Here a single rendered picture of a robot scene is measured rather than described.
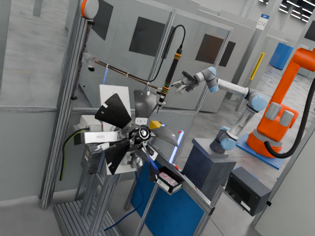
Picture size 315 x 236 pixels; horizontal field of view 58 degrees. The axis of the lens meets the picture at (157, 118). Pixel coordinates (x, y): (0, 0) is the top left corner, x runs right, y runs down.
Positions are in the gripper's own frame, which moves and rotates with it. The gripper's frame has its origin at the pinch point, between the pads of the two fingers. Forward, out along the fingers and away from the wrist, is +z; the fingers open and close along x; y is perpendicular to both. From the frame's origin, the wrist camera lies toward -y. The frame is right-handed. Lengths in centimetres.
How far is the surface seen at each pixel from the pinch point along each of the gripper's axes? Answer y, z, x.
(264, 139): 315, -173, 128
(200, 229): 81, 30, -69
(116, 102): -18.4, 43.9, -9.1
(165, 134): 25.4, 21.4, -14.8
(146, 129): 6.1, 33.7, -19.9
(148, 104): 1.8, 23.3, -1.8
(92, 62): -35, 46, 26
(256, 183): 36, -13, -81
